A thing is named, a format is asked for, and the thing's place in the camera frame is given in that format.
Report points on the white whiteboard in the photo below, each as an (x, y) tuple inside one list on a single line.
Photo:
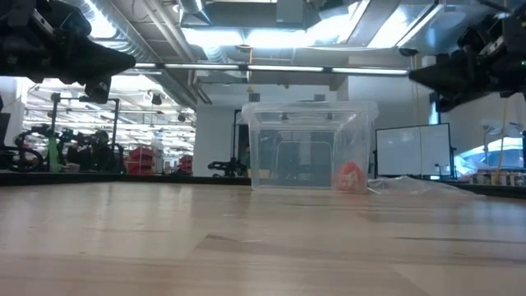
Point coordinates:
[(411, 148)]

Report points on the black background gantry frame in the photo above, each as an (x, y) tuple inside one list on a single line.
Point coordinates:
[(116, 119)]

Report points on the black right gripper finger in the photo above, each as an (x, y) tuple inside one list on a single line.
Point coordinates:
[(456, 74)]

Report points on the black monitor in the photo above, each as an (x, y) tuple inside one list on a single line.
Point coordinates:
[(4, 127)]

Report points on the long ceiling light bar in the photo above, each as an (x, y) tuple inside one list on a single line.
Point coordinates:
[(287, 67)]

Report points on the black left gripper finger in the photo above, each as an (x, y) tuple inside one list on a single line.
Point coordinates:
[(98, 61)]

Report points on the clear plastic storage box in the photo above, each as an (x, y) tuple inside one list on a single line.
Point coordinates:
[(296, 164)]

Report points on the orange elastic bandage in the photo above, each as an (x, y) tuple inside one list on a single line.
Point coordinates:
[(349, 177)]

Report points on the green background robot part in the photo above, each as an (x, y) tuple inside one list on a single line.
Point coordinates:
[(53, 154)]

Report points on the black hanging lamp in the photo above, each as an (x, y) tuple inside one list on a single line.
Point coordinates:
[(156, 99), (182, 117)]

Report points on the crinkled clear plastic bag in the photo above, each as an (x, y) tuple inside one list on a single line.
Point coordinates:
[(411, 185)]

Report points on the silver ventilation duct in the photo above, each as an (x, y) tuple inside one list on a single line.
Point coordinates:
[(164, 61)]

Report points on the dark ceiling dome camera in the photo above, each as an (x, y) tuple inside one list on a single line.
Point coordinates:
[(408, 52)]

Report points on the row of small containers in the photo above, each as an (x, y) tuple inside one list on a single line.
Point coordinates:
[(493, 177)]

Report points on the black background robot arm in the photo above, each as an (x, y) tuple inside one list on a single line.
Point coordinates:
[(230, 166), (5, 158)]

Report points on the person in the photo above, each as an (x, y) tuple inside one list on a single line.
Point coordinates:
[(102, 154)]

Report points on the red storage bin rack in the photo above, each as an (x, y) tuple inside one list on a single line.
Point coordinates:
[(141, 158), (185, 163)]

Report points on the dark hanging sign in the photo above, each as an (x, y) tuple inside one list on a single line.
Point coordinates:
[(254, 97)]

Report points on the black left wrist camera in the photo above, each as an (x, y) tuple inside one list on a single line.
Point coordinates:
[(98, 92)]

